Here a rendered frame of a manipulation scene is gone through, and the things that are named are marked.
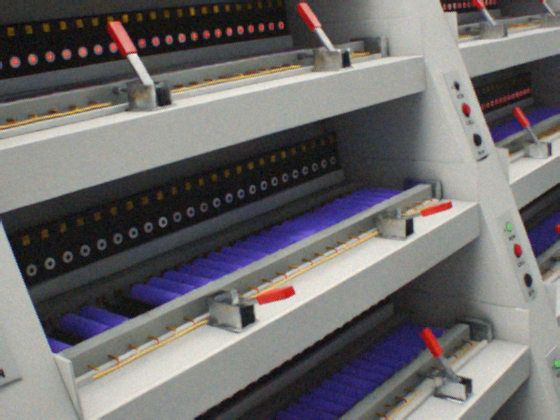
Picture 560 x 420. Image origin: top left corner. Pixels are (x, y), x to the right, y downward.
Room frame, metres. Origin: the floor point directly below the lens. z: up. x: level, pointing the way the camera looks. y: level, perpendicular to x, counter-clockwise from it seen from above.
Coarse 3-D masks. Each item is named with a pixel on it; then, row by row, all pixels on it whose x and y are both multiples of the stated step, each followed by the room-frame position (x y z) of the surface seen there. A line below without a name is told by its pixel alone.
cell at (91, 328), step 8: (64, 320) 0.63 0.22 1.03; (72, 320) 0.63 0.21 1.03; (80, 320) 0.62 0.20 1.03; (88, 320) 0.62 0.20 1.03; (64, 328) 0.63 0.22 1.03; (72, 328) 0.62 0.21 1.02; (80, 328) 0.61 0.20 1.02; (88, 328) 0.61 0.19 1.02; (96, 328) 0.60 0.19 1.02; (104, 328) 0.60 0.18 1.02; (80, 336) 0.62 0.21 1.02; (88, 336) 0.61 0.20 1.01
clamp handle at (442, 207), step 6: (438, 204) 0.78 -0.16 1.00; (444, 204) 0.76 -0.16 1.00; (450, 204) 0.77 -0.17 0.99; (396, 210) 0.81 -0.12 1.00; (426, 210) 0.78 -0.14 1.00; (432, 210) 0.77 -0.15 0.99; (438, 210) 0.77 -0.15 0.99; (444, 210) 0.76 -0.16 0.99; (396, 216) 0.81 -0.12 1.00; (408, 216) 0.80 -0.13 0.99; (414, 216) 0.79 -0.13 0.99; (426, 216) 0.78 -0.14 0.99
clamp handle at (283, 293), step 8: (280, 288) 0.58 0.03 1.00; (288, 288) 0.57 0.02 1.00; (232, 296) 0.62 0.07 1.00; (256, 296) 0.59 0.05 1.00; (264, 296) 0.59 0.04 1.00; (272, 296) 0.58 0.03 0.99; (280, 296) 0.57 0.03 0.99; (288, 296) 0.57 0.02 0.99; (232, 304) 0.62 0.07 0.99; (240, 304) 0.61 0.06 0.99; (248, 304) 0.60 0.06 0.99
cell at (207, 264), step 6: (198, 258) 0.76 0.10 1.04; (192, 264) 0.75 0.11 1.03; (198, 264) 0.75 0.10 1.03; (204, 264) 0.74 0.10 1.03; (210, 264) 0.74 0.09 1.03; (216, 264) 0.73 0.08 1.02; (222, 264) 0.73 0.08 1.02; (228, 264) 0.73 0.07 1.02; (234, 264) 0.72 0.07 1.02; (216, 270) 0.73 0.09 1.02; (222, 270) 0.72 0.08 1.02; (228, 270) 0.72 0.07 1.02; (234, 270) 0.71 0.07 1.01
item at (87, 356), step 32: (416, 192) 0.91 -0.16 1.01; (352, 224) 0.80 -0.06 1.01; (288, 256) 0.72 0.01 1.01; (224, 288) 0.66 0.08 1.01; (256, 288) 0.68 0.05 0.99; (128, 320) 0.60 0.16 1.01; (160, 320) 0.60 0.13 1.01; (192, 320) 0.62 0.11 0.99; (64, 352) 0.55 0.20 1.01; (96, 352) 0.56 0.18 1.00; (128, 352) 0.58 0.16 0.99
